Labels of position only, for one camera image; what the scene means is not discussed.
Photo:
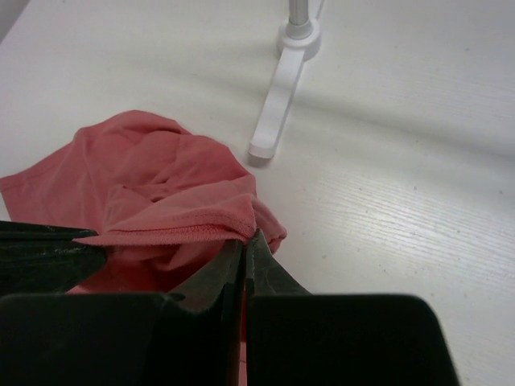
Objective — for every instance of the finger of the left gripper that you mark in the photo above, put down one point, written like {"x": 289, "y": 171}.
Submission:
{"x": 38, "y": 258}

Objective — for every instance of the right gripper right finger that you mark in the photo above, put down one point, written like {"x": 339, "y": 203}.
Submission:
{"x": 279, "y": 326}

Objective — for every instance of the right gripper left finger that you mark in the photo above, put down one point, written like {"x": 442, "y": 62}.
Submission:
{"x": 203, "y": 322}

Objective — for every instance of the pink t shirt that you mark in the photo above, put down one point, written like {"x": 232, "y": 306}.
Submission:
{"x": 162, "y": 202}

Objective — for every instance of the white clothes rack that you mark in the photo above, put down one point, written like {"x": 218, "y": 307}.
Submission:
{"x": 299, "y": 40}

